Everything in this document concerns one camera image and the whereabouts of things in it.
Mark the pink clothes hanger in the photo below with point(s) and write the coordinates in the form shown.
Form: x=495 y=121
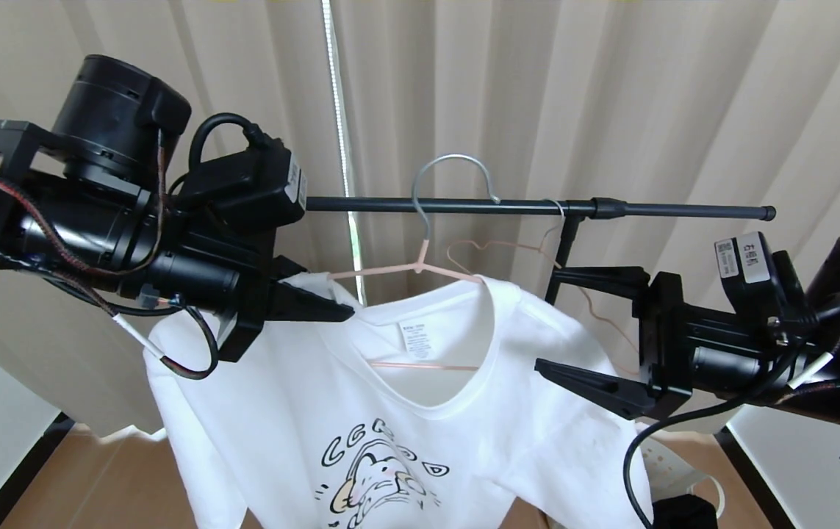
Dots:
x=420 y=264
x=543 y=250

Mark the beige curtain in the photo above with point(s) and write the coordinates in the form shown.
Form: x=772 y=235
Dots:
x=537 y=95

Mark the white laundry basket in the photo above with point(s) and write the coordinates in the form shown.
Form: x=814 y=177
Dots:
x=673 y=463

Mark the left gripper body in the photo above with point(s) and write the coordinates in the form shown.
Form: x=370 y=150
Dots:
x=192 y=275

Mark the white printed shirt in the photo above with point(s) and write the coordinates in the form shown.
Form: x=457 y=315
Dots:
x=280 y=411

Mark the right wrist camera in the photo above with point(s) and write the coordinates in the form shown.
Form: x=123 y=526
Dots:
x=758 y=286

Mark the black clothes rack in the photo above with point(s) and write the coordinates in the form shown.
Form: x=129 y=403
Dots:
x=464 y=206

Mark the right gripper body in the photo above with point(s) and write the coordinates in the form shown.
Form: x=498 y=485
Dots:
x=713 y=360

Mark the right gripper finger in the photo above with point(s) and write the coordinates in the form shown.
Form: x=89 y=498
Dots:
x=611 y=281
x=603 y=389

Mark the black garment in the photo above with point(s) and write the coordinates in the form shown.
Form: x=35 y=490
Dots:
x=684 y=514

